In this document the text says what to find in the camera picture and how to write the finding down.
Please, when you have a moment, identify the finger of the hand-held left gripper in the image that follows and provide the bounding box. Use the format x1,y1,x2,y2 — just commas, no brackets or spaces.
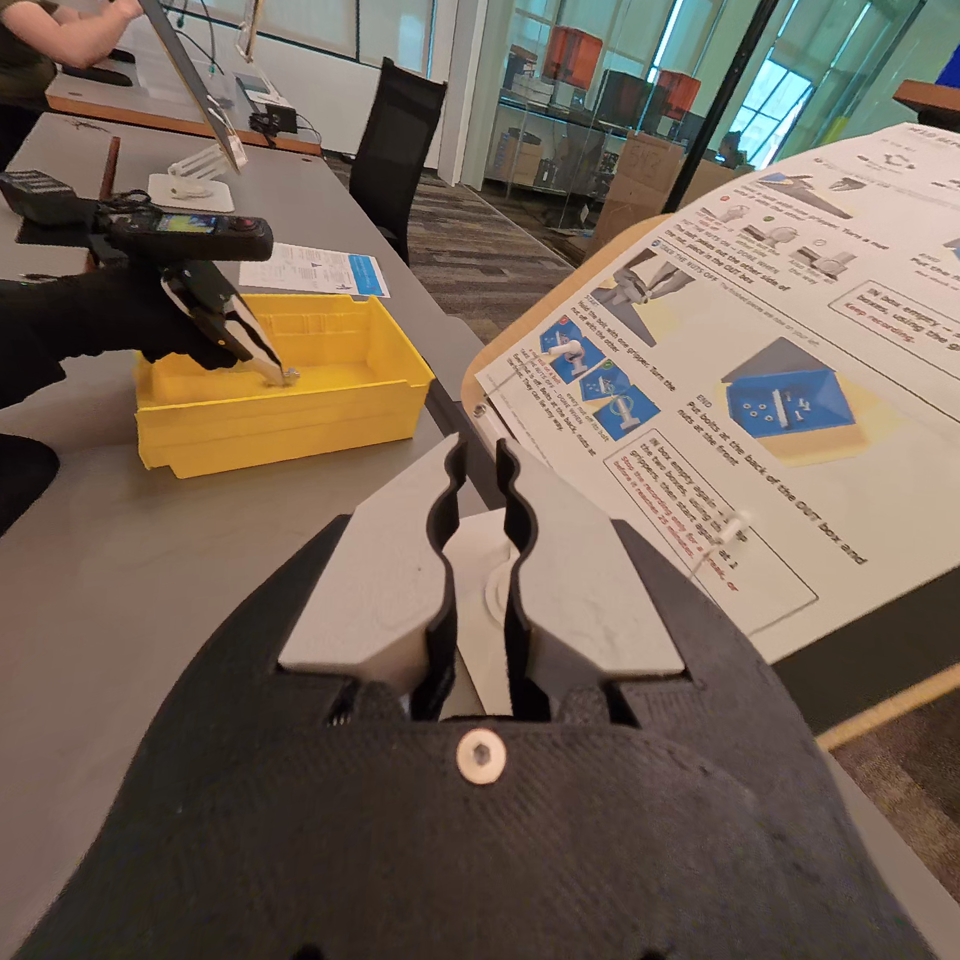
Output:
223,339,288,387
222,313,286,376

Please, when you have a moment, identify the black ribbed device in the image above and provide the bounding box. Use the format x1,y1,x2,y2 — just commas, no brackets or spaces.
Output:
0,170,99,226

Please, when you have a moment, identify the cardboard box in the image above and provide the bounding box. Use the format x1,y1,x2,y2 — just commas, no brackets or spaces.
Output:
585,131,744,260

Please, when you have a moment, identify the another person's forearm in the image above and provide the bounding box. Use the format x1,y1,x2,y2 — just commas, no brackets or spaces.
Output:
15,0,144,69

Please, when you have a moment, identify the orange hood printer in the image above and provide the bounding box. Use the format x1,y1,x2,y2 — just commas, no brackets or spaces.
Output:
651,69,704,121
541,26,595,114

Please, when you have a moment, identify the yellow plastic bin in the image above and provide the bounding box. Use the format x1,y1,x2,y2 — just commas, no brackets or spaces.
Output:
133,292,436,481

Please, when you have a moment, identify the grey tilted board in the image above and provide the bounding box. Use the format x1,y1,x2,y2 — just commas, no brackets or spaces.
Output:
137,0,260,175

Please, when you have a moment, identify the black printer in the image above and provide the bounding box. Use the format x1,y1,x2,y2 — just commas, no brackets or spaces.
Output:
596,69,655,132

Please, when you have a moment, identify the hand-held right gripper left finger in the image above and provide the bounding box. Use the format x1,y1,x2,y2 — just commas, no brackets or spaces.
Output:
276,432,469,720

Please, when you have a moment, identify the printed instruction sheet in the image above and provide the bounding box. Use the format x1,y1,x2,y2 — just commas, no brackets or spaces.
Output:
476,123,960,665

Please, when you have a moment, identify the black slanted pole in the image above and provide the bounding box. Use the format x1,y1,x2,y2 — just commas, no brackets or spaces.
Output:
660,0,781,215

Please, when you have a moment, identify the person's left hand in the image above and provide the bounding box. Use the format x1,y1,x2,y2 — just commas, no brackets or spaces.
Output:
54,262,241,374

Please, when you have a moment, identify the black office chair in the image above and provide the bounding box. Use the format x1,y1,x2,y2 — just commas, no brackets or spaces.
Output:
347,56,450,265

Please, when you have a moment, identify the instruction sheet on stand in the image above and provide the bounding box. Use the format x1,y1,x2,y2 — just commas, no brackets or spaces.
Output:
459,213,960,751

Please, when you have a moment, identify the printed paper sheet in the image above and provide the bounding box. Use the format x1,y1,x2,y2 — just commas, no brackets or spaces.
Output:
237,241,393,301

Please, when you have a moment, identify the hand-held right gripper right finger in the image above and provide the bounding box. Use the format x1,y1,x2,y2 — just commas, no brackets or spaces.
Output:
495,437,687,714

